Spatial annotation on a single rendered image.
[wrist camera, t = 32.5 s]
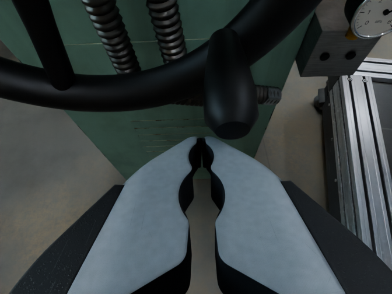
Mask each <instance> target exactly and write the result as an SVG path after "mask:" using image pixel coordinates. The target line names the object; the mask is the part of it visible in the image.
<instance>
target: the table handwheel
mask: <svg viewBox="0 0 392 294"><path fill-rule="evenodd" d="M11 1H12V3H13V4H14V6H15V8H16V10H17V12H18V14H19V16H20V18H21V20H22V22H23V24H24V26H25V28H26V30H27V32H28V34H29V36H30V39H31V41H32V43H33V45H34V47H35V50H36V52H37V54H38V57H39V59H40V61H41V63H42V65H43V67H44V68H39V67H36V66H31V65H27V64H24V63H21V62H17V61H13V60H11V59H7V58H4V57H1V56H0V98H3V99H7V100H11V101H15V102H20V103H25V104H31V105H35V106H41V107H48V108H52V109H60V110H71V111H85V112H121V111H135V110H143V109H151V108H154V107H160V106H165V105H168V104H172V103H176V102H179V101H182V100H185V99H188V98H191V97H194V96H196V95H199V94H201V93H203V89H204V78H205V66H206V60H207V55H208V49H209V40H208V41H206V42H205V43H204V44H202V45H201V46H199V47H198V48H196V49H194V50H192V51H191V52H189V53H188V54H186V55H184V56H182V57H180V58H178V59H175V60H174V61H171V62H168V63H166V64H163V65H161V66H157V67H155V68H151V69H147V70H144V71H138V72H132V73H124V74H116V75H85V74H77V73H74V70H73V68H72V65H71V63H70V60H69V57H68V54H67V52H66V49H65V46H64V44H63V41H62V38H61V35H60V33H59V30H58V27H57V24H56V22H55V18H54V15H53V11H52V9H51V5H50V2H49V0H11ZM321 1H322V0H249V2H248V3H247V4H246V5H245V7H244V8H243V9H242V10H241V11H240V12H239V13H238V14H237V15H236V16H235V17H234V18H233V19H232V20H231V21H230V22H229V23H228V24H227V25H226V26H225V27H224V28H229V29H232V30H234V31H236V33H237V34H238V35H239V39H240V42H241V46H242V47H243V50H244V53H245V55H246V57H247V60H248V64H249V66H251V65H253V64H254V63H255V62H257V61H258V60H259V59H261V58H262V57H263V56H265V55H266V54H267V53H269V52H270V51H271V50H272V49H273V48H274V47H276V46H277V45H278V44H279V43H280V42H281V41H282V40H284V39H285V38H286V37H287V36H288V35H289V34H291V33H292V32H293V31H294V30H295V29H296V28H297V27H298V26H299V25H300V24H301V23H302V22H303V21H304V20H305V19H306V18H307V17H308V16H309V15H310V14H311V13H312V12H313V10H314V9H315V8H316V7H317V6H318V5H319V4H320V2H321Z"/></svg>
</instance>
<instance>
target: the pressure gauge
mask: <svg viewBox="0 0 392 294"><path fill-rule="evenodd" d="M386 9H388V10H389V11H391V10H392V0H346V3H345V8H344V13H345V17H346V19H347V21H348V23H349V25H350V26H349V28H348V32H347V34H346V35H345V37H346V38H347V39H348V40H356V39H358V38H361V39H374V38H377V37H381V36H384V35H386V34H389V33H391V32H392V12H390V13H389V14H388V15H386V16H384V15H383V11H384V10H386Z"/></svg>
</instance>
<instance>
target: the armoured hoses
mask: <svg viewBox="0 0 392 294"><path fill-rule="evenodd" d="M81 2H82V3H83V4H84V5H85V10H86V12H87V13H88V14H89V19H90V20H91V21H92V22H93V27H94V28H95V29H96V33H97V35H98V36H99V37H100V41H101V42H102V43H103V47H104V49H105V50H106V53H107V55H108V56H109V59H110V61H111V62H112V65H113V67H114V68H115V71H116V73H117V74H127V73H132V72H138V71H141V67H140V66H139V62H138V60H137V56H136V55H135V51H134V49H133V48H132V47H133V45H132V44H131V42H130V40H131V39H130V38H129V37H128V32H127V30H126V29H125V24H124V23H123V21H122V19H123V17H122V16H121V15H120V14H119V11H120V10H119V8H118V7H117V6H116V2H117V1H116V0H81ZM146 6H147V7H148V8H149V13H148V14H149V16H150V17H151V23H152V24H153V30H154V31H155V33H156V35H155V37H156V38H157V44H158V45H159V46H160V47H159V50H160V52H161V57H162V58H163V63H164V64H166V63H168V62H171V61H174V60H176V59H178V58H180V57H182V56H184V55H186V54H187V48H186V42H185V41H184V34H183V28H182V27H181V25H182V21H181V20H180V12H178V11H179V5H178V4H177V0H147V1H146ZM255 88H256V91H257V101H258V104H262V105H274V106H275V105H276V104H278V103H279V102H280V100H281V99H282V98H281V97H282V92H281V89H280V88H278V87H274V86H264V85H261V86H260V85H255ZM202 95H203V93H201V94H198V95H196V96H194V97H191V98H188V99H185V100H182V101H178V102H176V103H172V104H176V105H179V104H180V105H186V106H189V105H190V106H199V107H202V106H203V98H202Z"/></svg>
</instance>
